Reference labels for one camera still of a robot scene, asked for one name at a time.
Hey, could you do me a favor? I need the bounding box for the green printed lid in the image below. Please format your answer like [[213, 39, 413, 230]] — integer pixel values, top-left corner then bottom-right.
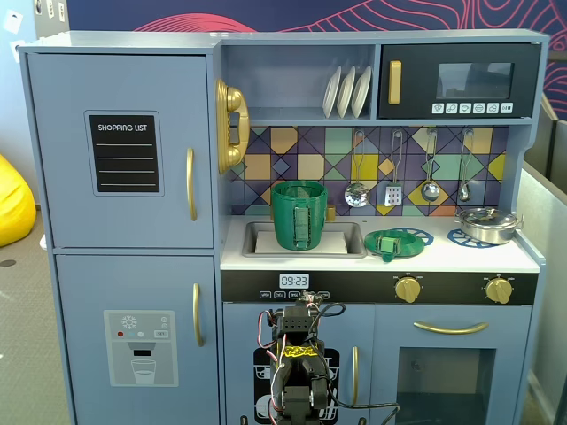
[[364, 228, 425, 265]]

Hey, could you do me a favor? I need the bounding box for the steel toy pot with lid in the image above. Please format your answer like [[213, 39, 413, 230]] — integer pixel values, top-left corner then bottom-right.
[[453, 206, 524, 246]]

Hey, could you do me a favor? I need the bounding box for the green printed container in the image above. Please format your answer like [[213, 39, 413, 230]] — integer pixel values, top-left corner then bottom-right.
[[270, 180, 330, 251]]

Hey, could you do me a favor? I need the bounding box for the blue toy kitchen unit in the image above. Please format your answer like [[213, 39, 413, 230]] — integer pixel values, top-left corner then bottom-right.
[[17, 29, 550, 425]]

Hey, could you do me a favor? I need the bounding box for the digital clock display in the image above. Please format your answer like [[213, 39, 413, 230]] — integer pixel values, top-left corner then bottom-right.
[[278, 273, 311, 290]]

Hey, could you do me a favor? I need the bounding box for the metal toy strainer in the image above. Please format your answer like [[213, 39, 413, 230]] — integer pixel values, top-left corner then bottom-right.
[[344, 128, 370, 208]]

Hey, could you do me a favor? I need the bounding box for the grey toy sink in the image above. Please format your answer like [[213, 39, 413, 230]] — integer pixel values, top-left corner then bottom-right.
[[241, 220, 369, 259]]

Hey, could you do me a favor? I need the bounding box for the metal toy spatula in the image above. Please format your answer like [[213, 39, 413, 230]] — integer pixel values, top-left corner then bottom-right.
[[384, 128, 405, 208]]

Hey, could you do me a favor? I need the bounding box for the gold toy telephone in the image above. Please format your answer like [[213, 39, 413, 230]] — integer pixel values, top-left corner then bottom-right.
[[215, 78, 252, 174]]

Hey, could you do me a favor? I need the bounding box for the blue dishwasher door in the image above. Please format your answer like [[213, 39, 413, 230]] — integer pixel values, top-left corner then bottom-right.
[[222, 302, 376, 425]]

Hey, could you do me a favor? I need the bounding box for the white toy plate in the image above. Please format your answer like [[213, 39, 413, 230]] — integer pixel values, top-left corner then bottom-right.
[[351, 65, 373, 119], [322, 66, 343, 120], [336, 66, 357, 120]]

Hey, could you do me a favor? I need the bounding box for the gold stove knob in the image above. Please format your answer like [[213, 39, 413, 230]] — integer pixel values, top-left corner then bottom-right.
[[394, 275, 423, 305], [485, 277, 516, 305]]

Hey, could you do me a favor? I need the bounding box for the metal toy ladle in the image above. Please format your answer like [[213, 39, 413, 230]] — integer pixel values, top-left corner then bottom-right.
[[420, 127, 441, 203]]

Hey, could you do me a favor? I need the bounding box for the black dishwasher sticker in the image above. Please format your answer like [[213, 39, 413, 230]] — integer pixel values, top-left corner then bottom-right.
[[252, 347, 341, 424]]

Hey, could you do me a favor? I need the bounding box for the black shopping list chalkboard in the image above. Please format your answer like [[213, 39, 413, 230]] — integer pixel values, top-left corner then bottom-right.
[[83, 110, 166, 198]]

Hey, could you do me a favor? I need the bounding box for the blue oven door with window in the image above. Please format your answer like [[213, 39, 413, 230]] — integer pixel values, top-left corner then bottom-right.
[[374, 304, 533, 425]]

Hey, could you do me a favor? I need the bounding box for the metal toy spoon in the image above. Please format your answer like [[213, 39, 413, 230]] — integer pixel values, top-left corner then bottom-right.
[[457, 127, 475, 204]]

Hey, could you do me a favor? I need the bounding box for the black toy microwave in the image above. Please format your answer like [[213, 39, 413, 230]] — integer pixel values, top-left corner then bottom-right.
[[377, 42, 542, 120]]

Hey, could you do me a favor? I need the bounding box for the blue fridge door with dispenser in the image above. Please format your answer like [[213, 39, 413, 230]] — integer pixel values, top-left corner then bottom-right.
[[53, 254, 221, 425]]

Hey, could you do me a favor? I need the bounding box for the blue fridge door with chalkboard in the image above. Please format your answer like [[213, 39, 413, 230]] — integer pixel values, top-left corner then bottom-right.
[[27, 52, 214, 249]]

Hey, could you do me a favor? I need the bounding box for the grey office partition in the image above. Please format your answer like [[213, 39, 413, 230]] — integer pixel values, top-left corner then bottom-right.
[[522, 92, 567, 425]]

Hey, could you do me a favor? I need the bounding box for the yellow bean bag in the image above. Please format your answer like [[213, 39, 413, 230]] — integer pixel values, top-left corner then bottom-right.
[[0, 152, 37, 248]]

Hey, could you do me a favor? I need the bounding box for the small wrist camera board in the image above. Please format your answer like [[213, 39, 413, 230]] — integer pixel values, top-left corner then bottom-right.
[[293, 290, 321, 308]]

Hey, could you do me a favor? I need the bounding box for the gold fridge door handle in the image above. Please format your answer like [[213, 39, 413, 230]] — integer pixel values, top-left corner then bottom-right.
[[185, 147, 198, 222], [191, 282, 206, 348]]

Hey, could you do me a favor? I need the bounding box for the gold microwave handle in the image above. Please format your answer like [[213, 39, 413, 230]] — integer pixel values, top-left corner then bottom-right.
[[388, 59, 403, 106]]

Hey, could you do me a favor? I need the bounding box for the gold dishwasher door handle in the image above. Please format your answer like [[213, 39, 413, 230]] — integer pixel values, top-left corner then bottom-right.
[[351, 345, 361, 407]]

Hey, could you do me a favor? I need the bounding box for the gold oven handle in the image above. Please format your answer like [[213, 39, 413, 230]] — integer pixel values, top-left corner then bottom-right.
[[413, 321, 490, 336]]

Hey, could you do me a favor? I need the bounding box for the black cable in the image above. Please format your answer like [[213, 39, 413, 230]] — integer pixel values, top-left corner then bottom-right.
[[328, 389, 400, 425]]

